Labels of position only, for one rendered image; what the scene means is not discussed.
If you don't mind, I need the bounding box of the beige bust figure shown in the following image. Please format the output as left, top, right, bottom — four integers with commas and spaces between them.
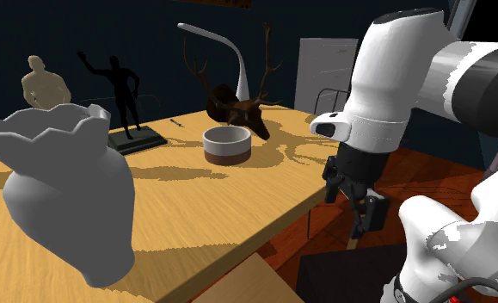
21, 54, 73, 111

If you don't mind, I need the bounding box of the tan flat board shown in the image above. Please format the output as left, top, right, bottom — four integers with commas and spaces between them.
191, 251, 307, 303

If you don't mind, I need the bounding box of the wooden table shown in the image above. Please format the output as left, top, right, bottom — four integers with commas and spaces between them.
0, 103, 346, 303

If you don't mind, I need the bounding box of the black metal chair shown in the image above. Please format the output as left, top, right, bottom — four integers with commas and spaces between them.
313, 88, 353, 117

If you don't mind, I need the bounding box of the brown deer head with antlers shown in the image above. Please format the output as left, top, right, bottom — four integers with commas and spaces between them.
182, 22, 285, 142

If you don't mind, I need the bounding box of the large grey jagged-rim vase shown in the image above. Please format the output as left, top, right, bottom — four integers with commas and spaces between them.
0, 103, 137, 289

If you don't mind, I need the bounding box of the white curved desk lamp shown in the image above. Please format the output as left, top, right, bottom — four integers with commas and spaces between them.
176, 22, 251, 103

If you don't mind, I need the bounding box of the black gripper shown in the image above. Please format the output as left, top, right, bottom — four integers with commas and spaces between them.
321, 141, 392, 241

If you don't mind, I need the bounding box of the black human statue on base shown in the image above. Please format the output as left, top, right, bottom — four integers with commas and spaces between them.
76, 49, 169, 157

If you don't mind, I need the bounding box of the white and brown bowl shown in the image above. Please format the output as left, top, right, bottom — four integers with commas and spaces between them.
201, 125, 253, 167

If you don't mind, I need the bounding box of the white cabinet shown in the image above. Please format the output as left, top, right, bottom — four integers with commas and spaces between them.
293, 37, 360, 115

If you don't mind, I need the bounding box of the dark robot stand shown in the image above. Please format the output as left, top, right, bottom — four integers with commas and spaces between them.
295, 242, 407, 303

